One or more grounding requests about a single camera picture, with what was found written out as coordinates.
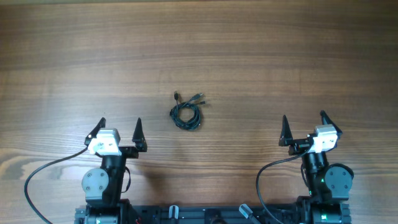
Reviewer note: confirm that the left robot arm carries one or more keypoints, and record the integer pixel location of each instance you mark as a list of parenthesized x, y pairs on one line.
[(103, 186)]

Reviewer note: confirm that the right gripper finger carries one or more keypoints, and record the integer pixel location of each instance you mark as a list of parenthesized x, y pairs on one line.
[(326, 120), (286, 137)]

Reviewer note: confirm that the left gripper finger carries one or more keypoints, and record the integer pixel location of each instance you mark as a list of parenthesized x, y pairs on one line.
[(95, 130), (138, 137)]

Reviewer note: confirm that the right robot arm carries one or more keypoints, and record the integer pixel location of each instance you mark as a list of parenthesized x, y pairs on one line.
[(328, 184)]

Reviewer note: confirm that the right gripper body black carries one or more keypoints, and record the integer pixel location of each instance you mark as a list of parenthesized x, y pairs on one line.
[(298, 147)]

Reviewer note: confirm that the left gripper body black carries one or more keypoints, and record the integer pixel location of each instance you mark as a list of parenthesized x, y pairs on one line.
[(129, 152)]

